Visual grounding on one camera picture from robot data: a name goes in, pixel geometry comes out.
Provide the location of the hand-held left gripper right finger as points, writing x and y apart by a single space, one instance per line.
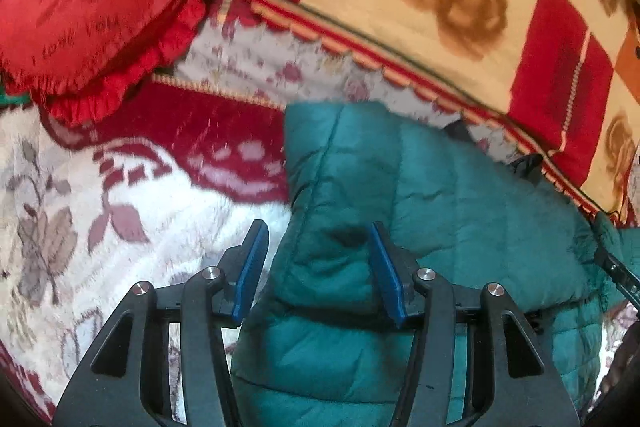
387 277

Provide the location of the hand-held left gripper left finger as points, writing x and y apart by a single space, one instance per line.
250 277

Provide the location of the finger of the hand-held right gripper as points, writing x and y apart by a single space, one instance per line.
622 279

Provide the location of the teal puffer jacket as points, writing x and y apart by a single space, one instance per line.
450 217

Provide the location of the white maroon floral plush blanket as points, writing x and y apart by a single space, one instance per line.
100 187

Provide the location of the pale floral bedsheet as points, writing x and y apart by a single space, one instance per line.
280 62

